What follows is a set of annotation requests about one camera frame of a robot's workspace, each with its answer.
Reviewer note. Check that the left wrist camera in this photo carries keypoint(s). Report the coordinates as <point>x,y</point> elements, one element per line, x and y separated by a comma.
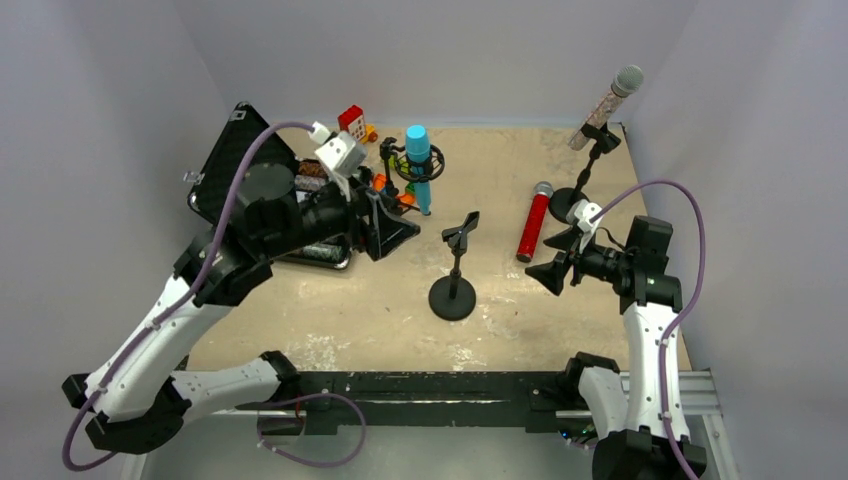
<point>340,155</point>

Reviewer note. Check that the tall black mic stand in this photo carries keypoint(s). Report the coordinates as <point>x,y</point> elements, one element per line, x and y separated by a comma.
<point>452,297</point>

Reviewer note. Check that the red toy block house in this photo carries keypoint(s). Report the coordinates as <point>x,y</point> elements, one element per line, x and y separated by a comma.
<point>352,120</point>

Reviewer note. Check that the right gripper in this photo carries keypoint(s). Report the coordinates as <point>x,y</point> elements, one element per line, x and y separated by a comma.
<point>570,261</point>

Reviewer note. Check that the silver glitter microphone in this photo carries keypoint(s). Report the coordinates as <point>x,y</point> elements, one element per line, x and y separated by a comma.
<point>626,82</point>

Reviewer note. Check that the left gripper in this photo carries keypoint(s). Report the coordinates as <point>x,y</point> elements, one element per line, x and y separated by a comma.
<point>366,221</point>

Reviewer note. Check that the black round-base mic stand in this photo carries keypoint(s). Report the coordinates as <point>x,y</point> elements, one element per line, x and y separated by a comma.
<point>564,198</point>

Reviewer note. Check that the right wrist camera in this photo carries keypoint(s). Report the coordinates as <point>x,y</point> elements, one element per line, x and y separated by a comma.
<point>584,218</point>

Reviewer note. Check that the red glitter microphone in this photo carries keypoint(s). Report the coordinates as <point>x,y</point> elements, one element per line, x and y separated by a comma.
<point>543,192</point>

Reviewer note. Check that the black base frame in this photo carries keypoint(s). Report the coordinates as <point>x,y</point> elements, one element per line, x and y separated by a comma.
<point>533,400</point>

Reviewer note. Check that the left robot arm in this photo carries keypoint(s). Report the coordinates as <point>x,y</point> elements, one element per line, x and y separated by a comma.
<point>139,399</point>

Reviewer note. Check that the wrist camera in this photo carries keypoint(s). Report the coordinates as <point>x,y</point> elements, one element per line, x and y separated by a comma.
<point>340,155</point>
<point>584,218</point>

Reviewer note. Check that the blue toy microphone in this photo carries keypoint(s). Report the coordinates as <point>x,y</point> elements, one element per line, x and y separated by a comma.
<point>418,153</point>

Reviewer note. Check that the tripod shock-mount mic stand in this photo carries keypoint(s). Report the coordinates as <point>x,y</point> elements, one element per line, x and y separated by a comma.
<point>395,162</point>

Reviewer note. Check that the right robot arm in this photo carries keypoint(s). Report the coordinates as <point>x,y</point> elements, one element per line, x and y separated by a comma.
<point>641,428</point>

